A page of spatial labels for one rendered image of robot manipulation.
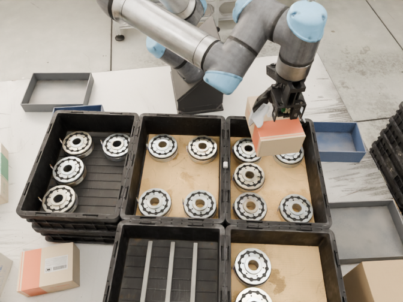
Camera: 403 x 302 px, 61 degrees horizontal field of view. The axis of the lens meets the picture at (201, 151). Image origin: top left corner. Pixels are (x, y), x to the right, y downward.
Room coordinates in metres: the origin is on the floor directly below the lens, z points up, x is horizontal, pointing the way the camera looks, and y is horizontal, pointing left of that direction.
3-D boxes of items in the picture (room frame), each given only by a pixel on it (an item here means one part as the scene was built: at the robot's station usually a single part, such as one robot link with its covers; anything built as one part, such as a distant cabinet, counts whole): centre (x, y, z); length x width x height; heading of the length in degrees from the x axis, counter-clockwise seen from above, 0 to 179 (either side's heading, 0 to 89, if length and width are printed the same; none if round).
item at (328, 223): (0.57, -0.22, 0.92); 0.40 x 0.30 x 0.02; 177
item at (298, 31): (0.59, -0.20, 1.39); 0.09 x 0.08 x 0.11; 48
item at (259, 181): (0.57, -0.16, 0.86); 0.10 x 0.10 x 0.01
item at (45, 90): (1.09, 0.64, 0.73); 0.27 x 0.20 x 0.05; 90
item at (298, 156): (0.67, -0.30, 0.86); 0.10 x 0.10 x 0.01
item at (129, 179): (0.58, 0.07, 0.92); 0.40 x 0.30 x 0.02; 177
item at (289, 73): (0.59, -0.21, 1.32); 0.08 x 0.08 x 0.05
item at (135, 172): (0.58, 0.07, 0.87); 0.40 x 0.30 x 0.11; 177
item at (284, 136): (0.61, -0.20, 1.08); 0.16 x 0.12 x 0.07; 8
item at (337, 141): (0.81, -0.53, 0.74); 0.20 x 0.15 x 0.07; 89
